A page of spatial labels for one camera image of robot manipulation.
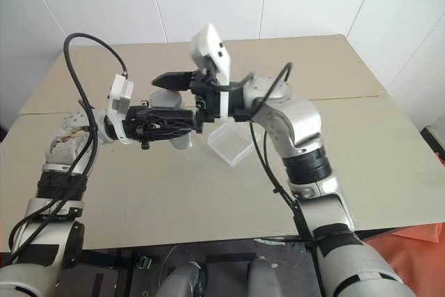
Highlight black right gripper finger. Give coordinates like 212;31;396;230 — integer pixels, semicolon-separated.
151;80;192;94
156;71;193;84

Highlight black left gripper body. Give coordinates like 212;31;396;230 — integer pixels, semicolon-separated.
122;104;159;151

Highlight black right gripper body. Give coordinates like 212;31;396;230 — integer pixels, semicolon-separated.
189;68;223;121

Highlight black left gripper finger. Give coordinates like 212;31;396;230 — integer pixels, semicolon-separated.
156;108;198;123
156;120;204;138

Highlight white jar lid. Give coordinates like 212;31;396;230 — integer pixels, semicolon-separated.
149;88;184;109

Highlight translucent white plastic jar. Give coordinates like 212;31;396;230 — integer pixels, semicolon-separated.
148;97;195;151

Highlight clear plastic box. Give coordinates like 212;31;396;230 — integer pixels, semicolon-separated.
206;124;255;168

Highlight black base platform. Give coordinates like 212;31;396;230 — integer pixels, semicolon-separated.
60;236;326;297

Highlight grey rounded shape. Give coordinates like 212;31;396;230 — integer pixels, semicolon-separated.
163;263;207;297

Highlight orange cloth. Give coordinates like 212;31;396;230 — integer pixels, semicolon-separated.
363;219;445;279

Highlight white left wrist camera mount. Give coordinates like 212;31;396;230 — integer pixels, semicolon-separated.
105;74;136;146

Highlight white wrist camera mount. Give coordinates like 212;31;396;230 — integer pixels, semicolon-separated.
189;23;232;125
105;74;136;146

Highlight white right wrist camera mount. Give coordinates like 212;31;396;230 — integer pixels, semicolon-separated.
189;23;232;125

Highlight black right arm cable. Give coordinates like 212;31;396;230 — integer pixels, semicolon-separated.
239;62;319;248

